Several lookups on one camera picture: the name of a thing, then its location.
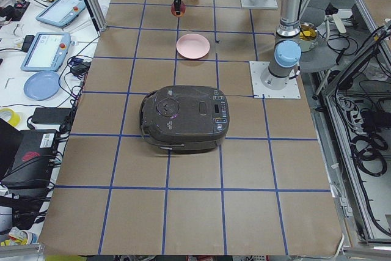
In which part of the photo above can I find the blue teach pendant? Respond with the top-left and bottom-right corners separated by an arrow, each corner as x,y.
35,0 -> 86,28
20,32 -> 71,72

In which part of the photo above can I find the yellow tape roll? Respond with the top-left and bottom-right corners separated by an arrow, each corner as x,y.
0,108 -> 21,127

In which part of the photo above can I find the black laptop computer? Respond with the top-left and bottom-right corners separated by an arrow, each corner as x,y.
1,120 -> 59,189

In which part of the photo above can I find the grey office chair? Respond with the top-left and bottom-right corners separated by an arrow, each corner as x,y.
298,0 -> 345,74

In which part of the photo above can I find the black power adapter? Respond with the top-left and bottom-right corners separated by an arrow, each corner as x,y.
27,108 -> 71,129

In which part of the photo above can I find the blue teach pendant far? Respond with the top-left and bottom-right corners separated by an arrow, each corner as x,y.
35,0 -> 86,28

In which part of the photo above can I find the steel pot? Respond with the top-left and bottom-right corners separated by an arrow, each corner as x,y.
299,23 -> 319,53

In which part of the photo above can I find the red apple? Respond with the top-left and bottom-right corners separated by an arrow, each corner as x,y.
170,2 -> 186,18

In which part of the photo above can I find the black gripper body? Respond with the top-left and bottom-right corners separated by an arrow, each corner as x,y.
173,0 -> 183,10

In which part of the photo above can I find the blue teach pendant near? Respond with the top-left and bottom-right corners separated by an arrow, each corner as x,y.
20,32 -> 71,72

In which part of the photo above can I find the pink plate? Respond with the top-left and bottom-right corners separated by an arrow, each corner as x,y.
176,34 -> 210,59

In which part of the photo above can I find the blue plate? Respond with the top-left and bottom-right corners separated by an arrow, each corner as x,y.
23,71 -> 60,101

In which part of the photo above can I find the dark grey rice cooker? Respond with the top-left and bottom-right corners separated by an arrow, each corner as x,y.
139,85 -> 230,152

